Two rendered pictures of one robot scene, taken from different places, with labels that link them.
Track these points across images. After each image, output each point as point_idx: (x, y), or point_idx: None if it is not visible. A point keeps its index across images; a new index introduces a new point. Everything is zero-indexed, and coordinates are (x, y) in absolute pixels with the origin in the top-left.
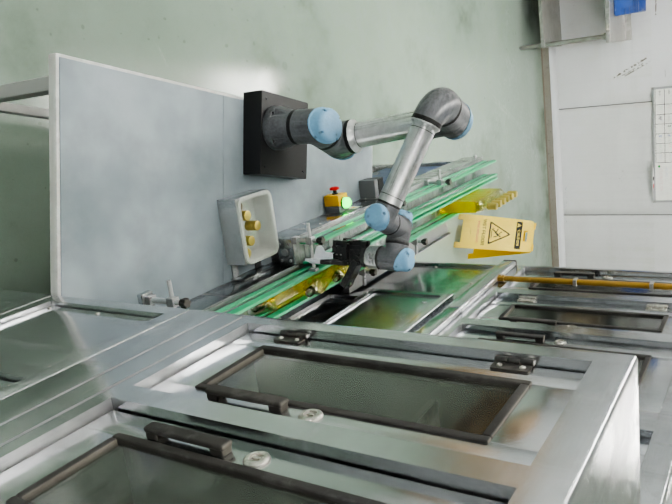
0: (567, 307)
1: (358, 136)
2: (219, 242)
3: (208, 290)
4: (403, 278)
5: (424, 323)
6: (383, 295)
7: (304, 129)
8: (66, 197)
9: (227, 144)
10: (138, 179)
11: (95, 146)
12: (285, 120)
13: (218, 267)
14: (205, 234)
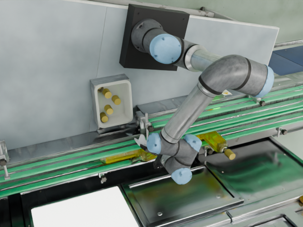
0: None
1: (192, 62)
2: (88, 106)
3: (74, 135)
4: (249, 156)
5: (195, 219)
6: (205, 172)
7: (148, 48)
8: None
9: (106, 42)
10: (18, 65)
11: None
12: (142, 35)
13: (85, 121)
14: (75, 101)
